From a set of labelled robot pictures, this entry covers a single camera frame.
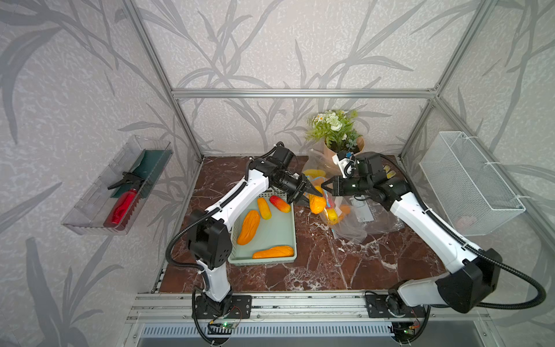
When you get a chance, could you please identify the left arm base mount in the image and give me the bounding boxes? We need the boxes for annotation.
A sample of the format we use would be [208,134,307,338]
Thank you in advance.
[193,293,253,320]

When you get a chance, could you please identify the stack of clear zip bags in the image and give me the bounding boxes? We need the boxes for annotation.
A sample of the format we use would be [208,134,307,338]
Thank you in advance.
[338,197,406,243]

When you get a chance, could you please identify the black pruning shears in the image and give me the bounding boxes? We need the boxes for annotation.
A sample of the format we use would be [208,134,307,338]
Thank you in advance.
[107,171,144,190]

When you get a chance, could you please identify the white wire mesh basket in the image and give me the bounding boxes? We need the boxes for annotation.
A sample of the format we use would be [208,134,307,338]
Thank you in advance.
[420,131,526,237]

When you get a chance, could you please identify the large orange mango left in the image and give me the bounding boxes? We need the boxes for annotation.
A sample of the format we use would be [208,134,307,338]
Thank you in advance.
[237,211,261,246]

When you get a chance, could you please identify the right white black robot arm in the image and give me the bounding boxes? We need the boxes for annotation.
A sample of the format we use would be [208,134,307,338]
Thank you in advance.
[322,176,546,313]

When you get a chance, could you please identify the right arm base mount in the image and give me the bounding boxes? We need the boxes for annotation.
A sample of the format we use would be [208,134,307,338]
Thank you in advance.
[364,291,426,319]

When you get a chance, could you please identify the clear zip-top bag pink zipper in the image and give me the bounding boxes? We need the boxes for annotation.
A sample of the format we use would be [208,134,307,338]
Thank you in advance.
[301,148,341,179]

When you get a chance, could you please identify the red handled brush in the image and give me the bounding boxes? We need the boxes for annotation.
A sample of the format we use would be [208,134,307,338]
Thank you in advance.
[103,188,139,231]

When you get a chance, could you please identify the potted artificial plant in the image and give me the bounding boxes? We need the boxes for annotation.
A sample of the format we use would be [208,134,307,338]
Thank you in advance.
[306,109,364,163]

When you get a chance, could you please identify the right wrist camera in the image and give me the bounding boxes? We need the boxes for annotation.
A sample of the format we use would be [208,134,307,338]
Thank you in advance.
[332,151,387,181]

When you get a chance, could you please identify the green perforated plastic basket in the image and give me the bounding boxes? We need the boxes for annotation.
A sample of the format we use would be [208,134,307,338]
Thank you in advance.
[228,189,298,266]

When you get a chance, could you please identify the clear plastic wall tray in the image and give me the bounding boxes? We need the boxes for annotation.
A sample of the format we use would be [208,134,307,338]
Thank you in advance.
[62,135,173,236]

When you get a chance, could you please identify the yellow orange mango small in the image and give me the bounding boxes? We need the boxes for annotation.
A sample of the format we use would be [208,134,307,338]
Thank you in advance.
[257,198,272,220]

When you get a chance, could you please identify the dark green cloth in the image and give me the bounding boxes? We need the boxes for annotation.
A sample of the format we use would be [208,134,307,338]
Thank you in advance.
[111,150,173,199]

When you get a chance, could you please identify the long orange mango front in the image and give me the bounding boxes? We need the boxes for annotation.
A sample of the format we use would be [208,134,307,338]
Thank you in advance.
[252,246,294,260]

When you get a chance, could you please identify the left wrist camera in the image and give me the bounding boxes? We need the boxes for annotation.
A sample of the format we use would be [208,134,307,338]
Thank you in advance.
[268,145,295,171]

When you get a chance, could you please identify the yellow green garden gloves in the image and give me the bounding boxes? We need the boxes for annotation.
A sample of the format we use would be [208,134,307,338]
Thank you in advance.
[383,165,396,179]

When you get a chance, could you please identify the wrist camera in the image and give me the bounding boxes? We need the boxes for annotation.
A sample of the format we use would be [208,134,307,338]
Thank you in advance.
[268,145,295,171]
[332,151,387,181]

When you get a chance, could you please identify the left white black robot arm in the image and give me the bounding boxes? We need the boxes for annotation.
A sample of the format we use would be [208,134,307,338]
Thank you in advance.
[165,158,322,304]

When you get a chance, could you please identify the red orange mango right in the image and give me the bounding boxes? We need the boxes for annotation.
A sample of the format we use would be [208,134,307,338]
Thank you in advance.
[270,195,291,213]

